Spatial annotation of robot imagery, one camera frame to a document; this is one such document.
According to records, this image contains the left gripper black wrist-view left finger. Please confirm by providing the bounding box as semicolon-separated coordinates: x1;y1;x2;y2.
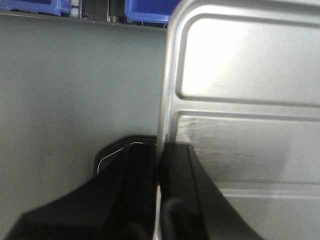
6;143;156;240

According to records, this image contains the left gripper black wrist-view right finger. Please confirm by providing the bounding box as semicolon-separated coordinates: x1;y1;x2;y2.
159;143;262;240

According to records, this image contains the small silver ribbed tray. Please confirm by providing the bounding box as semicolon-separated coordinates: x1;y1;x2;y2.
157;0;320;240

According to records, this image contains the large grey metal tray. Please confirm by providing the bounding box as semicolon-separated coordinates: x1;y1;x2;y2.
0;12;167;239

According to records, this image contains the blue bin under tray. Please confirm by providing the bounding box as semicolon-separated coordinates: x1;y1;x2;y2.
124;0;180;24

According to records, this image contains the far left roller track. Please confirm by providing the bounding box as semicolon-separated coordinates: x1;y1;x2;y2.
70;0;81;19

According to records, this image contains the blue bin upper left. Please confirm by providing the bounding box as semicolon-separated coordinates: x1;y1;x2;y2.
0;0;71;16

